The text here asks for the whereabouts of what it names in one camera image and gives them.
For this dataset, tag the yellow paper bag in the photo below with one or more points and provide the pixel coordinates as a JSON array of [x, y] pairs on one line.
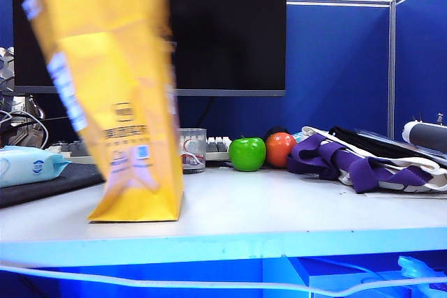
[[115, 102]]

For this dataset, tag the purple and white tote bag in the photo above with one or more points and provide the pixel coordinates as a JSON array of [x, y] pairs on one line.
[[363, 172]]

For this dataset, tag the translucent plastic bag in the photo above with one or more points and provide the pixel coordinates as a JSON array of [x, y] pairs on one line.
[[417, 270]]

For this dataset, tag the white and grey keyboard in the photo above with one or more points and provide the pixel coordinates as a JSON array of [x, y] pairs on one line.
[[218, 146]]

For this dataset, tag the green apple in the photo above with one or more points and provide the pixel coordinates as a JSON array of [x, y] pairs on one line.
[[247, 155]]

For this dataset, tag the clear plastic cup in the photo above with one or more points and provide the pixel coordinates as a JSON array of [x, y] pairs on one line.
[[192, 151]]

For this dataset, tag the black ball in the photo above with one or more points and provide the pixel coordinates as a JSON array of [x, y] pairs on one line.
[[274, 130]]

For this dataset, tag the orange ball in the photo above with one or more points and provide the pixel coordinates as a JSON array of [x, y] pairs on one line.
[[281, 149]]

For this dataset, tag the black computer monitor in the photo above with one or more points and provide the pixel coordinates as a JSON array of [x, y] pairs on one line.
[[227, 33]]

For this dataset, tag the black desk mat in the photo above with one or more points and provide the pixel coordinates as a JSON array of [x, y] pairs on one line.
[[52, 186]]

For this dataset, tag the white box under desk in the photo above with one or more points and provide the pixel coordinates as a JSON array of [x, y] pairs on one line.
[[349, 282]]

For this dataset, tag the light blue wet wipes pack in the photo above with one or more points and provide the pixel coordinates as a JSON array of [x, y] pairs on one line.
[[24, 167]]

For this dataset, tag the grey cylinder with white cap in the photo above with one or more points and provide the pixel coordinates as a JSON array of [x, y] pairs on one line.
[[427, 135]]

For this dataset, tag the silver metal device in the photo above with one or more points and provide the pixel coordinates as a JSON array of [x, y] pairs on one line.
[[7, 67]]

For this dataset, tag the aluminium partition post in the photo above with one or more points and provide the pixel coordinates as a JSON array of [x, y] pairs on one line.
[[392, 67]]

